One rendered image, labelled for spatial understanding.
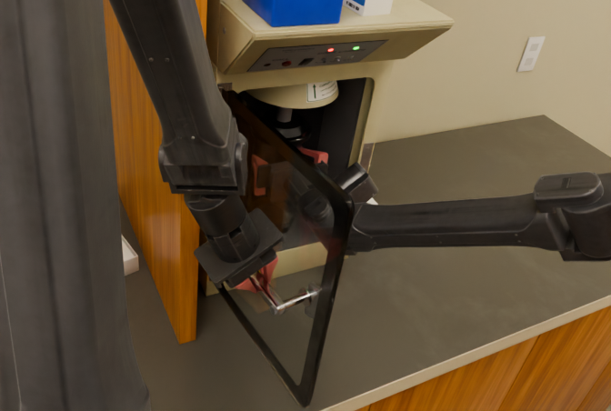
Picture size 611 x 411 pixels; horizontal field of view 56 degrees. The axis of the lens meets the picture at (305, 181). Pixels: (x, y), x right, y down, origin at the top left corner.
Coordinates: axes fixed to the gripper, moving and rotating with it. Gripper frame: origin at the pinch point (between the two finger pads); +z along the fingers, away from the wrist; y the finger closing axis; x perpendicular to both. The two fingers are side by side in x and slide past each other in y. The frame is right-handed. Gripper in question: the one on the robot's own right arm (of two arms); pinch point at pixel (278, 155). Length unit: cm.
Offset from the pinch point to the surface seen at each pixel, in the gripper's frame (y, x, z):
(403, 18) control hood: -7.2, -33.5, -18.5
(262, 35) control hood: 15.1, -33.0, -20.5
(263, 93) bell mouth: 6.0, -15.4, -3.0
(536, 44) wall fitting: -104, -1, 35
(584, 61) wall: -132, 7, 37
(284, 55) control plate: 9.7, -28.3, -16.3
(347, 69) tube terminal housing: -6.2, -21.3, -8.7
